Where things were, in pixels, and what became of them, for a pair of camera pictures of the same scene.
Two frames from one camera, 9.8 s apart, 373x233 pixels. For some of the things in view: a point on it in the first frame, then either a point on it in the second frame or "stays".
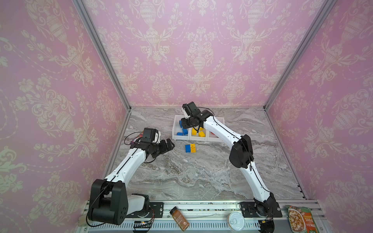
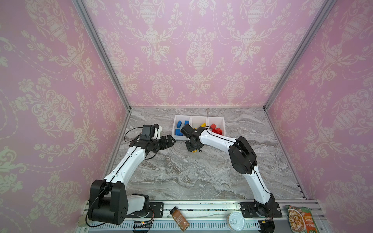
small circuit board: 142,224 stays
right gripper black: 184,124 to 189,148
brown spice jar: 179,218 stays
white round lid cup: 235,221 stays
